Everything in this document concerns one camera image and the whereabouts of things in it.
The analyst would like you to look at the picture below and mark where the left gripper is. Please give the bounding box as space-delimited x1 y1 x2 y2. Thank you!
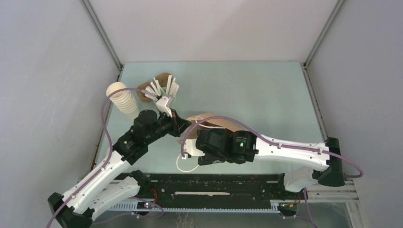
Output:
146 108 192 144

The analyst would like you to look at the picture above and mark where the brown paper bag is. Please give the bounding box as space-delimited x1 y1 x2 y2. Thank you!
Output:
175 113 241 173

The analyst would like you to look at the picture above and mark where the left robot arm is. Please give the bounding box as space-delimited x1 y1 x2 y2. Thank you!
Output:
48 110 192 228

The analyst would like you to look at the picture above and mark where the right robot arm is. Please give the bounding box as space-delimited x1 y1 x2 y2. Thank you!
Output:
183 129 345 199

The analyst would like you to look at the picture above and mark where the stack of paper cups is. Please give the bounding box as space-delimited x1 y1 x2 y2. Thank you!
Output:
106 82 140 120

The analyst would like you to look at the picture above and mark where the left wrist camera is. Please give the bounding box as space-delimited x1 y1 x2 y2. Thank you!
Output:
155 95 174 117

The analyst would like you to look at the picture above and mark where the black front rail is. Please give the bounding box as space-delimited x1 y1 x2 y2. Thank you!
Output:
100 171 360 218

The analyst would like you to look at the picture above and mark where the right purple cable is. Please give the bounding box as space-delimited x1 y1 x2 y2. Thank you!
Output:
180 115 364 228

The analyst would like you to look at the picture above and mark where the purple cable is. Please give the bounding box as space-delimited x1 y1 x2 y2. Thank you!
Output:
45 88 166 228
180 115 364 228

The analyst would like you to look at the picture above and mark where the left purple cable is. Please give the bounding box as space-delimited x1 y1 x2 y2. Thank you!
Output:
45 88 166 228

